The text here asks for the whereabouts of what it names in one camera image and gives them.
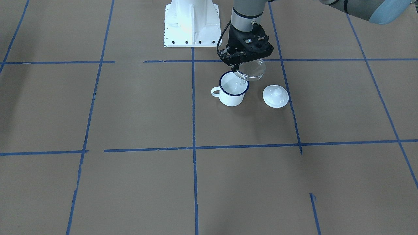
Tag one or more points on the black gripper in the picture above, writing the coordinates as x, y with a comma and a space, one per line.
232, 37

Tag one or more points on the clear plastic funnel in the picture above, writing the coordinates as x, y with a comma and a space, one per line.
251, 71

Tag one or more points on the white mug lid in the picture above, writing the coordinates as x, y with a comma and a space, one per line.
275, 96

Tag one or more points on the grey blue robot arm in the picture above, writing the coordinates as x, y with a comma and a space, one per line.
245, 13

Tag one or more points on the white enamel mug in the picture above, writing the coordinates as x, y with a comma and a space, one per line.
231, 89

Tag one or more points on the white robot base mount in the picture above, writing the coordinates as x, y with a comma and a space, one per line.
191, 23

